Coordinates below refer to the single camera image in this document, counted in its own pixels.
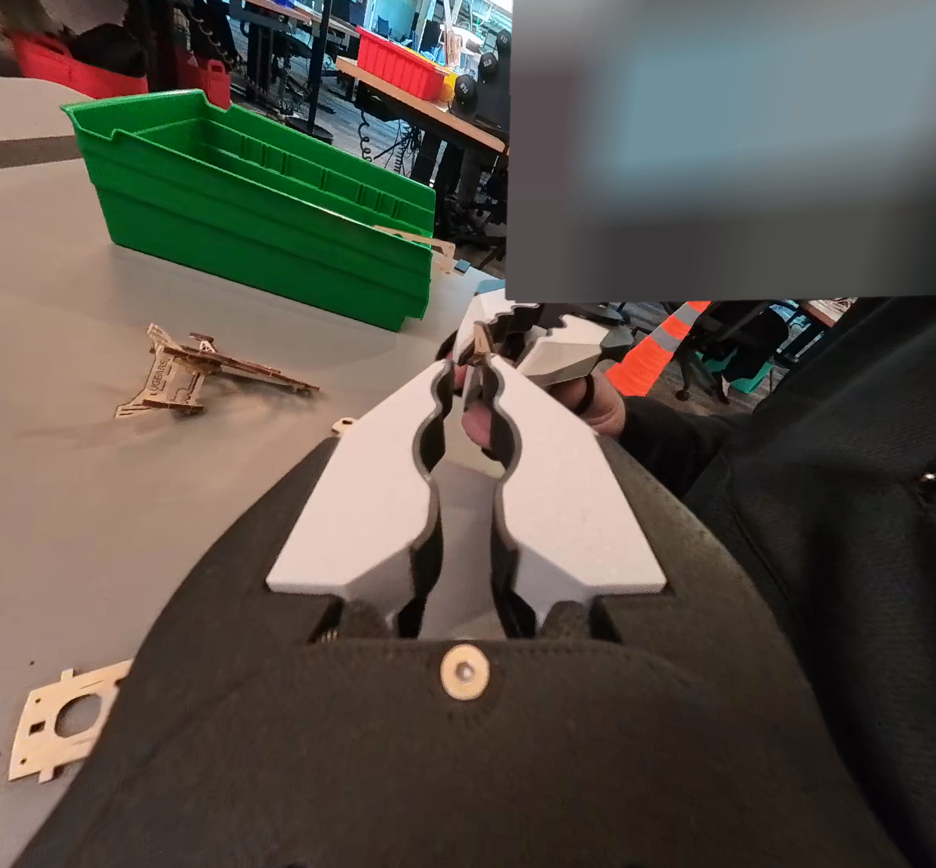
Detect wooden part sheet frame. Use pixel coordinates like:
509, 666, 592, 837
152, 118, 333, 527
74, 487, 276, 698
373, 225, 458, 275

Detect person's black jacket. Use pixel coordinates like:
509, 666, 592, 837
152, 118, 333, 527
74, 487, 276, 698
622, 298, 936, 868

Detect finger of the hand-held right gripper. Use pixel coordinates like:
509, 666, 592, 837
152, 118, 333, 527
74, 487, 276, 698
514, 314, 609, 388
453, 290, 518, 366

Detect assembled wooden model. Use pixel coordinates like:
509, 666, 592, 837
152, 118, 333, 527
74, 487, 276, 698
113, 323, 323, 421

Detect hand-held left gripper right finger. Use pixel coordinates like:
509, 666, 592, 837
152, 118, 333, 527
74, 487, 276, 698
490, 358, 668, 624

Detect square wooden plate with hole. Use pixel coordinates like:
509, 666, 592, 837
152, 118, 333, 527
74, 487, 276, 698
7, 659, 134, 785

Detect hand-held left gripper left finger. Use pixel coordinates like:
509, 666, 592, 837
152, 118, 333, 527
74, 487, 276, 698
267, 362, 450, 620

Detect orange traffic cone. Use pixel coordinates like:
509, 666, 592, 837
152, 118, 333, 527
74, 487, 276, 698
603, 301, 710, 397

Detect person's right hand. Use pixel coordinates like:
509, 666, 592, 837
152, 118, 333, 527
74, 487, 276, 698
463, 377, 627, 464

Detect person's right forearm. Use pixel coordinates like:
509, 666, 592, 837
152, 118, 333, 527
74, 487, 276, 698
622, 393, 740, 500

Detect teal chair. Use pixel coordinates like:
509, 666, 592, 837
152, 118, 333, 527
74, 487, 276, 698
720, 345, 778, 395

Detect long red plastic bin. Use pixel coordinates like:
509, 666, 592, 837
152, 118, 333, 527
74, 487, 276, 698
356, 27, 450, 101

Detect black pole stand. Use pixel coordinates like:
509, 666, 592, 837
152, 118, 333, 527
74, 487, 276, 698
307, 0, 345, 134

